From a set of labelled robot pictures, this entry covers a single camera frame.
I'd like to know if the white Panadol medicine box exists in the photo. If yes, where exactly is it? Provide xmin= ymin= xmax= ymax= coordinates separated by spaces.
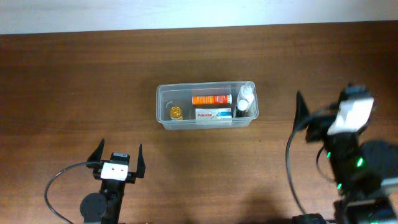
xmin=195 ymin=108 xmax=233 ymax=125

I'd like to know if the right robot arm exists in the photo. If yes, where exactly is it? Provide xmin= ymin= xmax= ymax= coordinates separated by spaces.
xmin=287 ymin=85 xmax=397 ymax=224

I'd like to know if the white spray bottle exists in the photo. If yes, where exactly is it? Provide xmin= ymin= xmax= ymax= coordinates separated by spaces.
xmin=237 ymin=82 xmax=255 ymax=109

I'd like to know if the clear plastic container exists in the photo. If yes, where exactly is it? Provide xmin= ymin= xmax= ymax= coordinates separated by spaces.
xmin=156 ymin=81 xmax=259 ymax=130

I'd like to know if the orange tablet tube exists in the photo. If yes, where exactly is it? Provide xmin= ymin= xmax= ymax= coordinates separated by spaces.
xmin=192 ymin=94 xmax=232 ymax=105

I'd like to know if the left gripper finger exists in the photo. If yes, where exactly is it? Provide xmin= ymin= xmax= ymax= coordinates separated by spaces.
xmin=136 ymin=144 xmax=146 ymax=179
xmin=87 ymin=139 xmax=105 ymax=162

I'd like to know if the small gold-lid jar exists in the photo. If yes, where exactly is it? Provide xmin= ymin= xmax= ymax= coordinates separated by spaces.
xmin=169 ymin=106 xmax=183 ymax=120

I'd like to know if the black bottle white cap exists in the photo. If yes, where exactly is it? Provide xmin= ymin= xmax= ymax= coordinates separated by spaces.
xmin=233 ymin=100 xmax=248 ymax=118

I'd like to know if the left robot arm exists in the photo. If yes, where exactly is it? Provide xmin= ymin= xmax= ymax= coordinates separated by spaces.
xmin=80 ymin=140 xmax=146 ymax=224

